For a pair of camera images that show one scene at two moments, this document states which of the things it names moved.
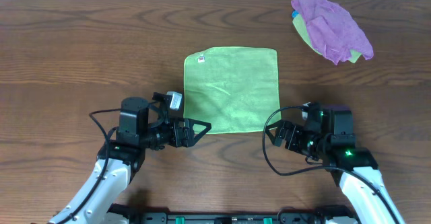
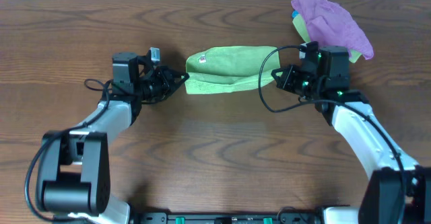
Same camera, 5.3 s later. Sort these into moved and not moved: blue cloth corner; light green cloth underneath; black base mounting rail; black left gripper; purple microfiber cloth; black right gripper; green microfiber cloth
Moved: black left gripper; green microfiber cloth; black right gripper
Not moved: black base mounting rail; blue cloth corner; purple microfiber cloth; light green cloth underneath
